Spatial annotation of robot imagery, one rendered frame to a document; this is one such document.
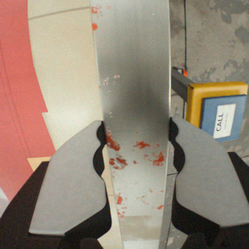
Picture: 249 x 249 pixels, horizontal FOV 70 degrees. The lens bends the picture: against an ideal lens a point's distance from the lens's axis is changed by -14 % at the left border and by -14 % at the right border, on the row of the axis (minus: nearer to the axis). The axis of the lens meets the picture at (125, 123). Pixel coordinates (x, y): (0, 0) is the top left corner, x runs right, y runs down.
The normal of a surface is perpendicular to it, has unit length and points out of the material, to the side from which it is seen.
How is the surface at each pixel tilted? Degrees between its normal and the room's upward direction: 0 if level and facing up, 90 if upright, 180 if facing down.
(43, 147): 9
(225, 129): 0
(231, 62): 0
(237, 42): 0
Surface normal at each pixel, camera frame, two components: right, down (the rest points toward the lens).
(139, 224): -0.02, 0.48
